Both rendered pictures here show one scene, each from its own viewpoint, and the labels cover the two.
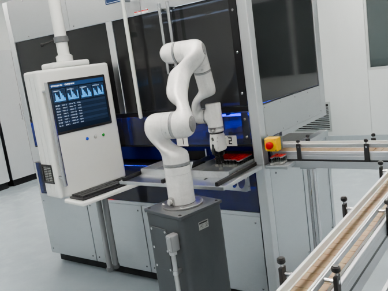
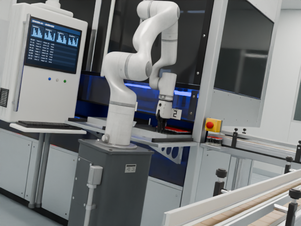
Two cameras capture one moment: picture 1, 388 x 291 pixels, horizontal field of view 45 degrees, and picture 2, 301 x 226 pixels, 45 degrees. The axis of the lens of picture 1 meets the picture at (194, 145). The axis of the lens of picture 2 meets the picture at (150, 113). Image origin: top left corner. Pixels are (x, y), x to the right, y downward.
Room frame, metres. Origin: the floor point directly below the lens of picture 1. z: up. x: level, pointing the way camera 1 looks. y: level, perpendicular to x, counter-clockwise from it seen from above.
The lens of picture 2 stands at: (0.39, -0.01, 1.12)
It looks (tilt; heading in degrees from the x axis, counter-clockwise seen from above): 3 degrees down; 359
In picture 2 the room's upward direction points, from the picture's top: 9 degrees clockwise
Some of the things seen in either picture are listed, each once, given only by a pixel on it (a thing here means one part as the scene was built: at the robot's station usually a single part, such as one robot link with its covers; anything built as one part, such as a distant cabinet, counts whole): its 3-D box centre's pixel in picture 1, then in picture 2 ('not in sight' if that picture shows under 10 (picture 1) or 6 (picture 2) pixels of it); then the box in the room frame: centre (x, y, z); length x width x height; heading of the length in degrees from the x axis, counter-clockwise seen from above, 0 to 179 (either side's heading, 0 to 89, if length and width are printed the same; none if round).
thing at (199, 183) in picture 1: (193, 172); (133, 132); (2.57, 0.03, 0.87); 0.70 x 0.48 x 0.02; 53
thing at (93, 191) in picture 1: (104, 187); (49, 125); (2.73, 0.57, 0.82); 0.40 x 0.14 x 0.02; 135
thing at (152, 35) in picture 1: (147, 63); (122, 32); (2.93, 0.22, 1.51); 0.47 x 0.01 x 0.59; 53
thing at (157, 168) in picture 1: (176, 164); (120, 123); (2.73, 0.12, 0.90); 0.34 x 0.26 x 0.04; 143
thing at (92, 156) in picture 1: (76, 125); (44, 65); (2.90, 0.70, 1.19); 0.50 x 0.19 x 0.78; 135
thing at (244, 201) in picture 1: (127, 183); (73, 133); (3.11, 0.48, 0.73); 1.98 x 0.01 x 0.25; 53
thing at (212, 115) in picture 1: (213, 114); (167, 84); (2.52, -0.13, 1.19); 0.09 x 0.08 x 0.13; 65
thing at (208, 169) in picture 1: (224, 165); (163, 133); (2.53, -0.15, 0.90); 0.34 x 0.26 x 0.04; 143
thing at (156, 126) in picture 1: (166, 138); (120, 78); (2.06, 0.12, 1.16); 0.19 x 0.12 x 0.24; 65
